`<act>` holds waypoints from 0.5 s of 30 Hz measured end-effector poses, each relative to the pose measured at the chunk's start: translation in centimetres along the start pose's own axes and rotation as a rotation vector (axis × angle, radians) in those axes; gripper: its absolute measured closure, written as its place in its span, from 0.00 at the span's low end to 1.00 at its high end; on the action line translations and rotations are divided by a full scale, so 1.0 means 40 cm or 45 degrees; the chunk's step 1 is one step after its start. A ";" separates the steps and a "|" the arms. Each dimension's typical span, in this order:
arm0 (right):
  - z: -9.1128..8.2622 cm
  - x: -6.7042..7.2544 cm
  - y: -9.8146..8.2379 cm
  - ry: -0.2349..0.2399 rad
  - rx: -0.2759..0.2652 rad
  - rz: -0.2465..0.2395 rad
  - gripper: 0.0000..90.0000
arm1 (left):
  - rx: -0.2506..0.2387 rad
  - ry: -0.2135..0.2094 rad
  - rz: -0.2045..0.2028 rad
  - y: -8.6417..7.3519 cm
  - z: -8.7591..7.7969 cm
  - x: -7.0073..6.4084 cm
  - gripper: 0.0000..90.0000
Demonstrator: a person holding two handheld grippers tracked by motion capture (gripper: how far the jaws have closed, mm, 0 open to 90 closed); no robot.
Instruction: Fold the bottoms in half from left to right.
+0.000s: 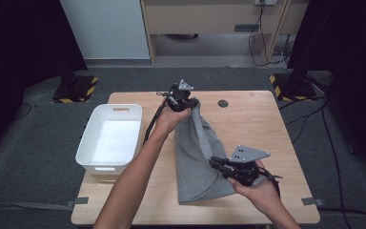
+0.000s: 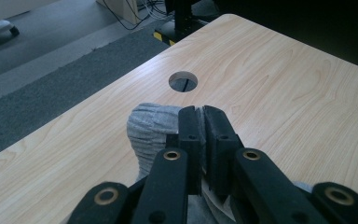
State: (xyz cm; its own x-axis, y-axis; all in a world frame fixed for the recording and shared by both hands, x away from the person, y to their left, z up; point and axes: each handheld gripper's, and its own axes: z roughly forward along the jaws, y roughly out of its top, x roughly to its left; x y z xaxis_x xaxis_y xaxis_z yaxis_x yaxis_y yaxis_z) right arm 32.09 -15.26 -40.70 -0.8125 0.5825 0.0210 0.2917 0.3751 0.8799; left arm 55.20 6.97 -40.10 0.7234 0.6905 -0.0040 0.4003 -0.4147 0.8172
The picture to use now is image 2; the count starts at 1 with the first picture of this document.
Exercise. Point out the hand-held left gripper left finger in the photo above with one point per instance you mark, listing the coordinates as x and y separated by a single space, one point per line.
194 155

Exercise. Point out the black yellow striped stand base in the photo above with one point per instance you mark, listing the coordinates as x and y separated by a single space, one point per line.
183 28

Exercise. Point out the black curtain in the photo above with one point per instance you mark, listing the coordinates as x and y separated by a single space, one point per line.
307 25

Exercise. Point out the grey pants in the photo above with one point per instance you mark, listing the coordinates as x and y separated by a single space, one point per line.
150 133

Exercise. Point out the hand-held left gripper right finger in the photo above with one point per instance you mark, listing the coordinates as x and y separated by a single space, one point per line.
222 155

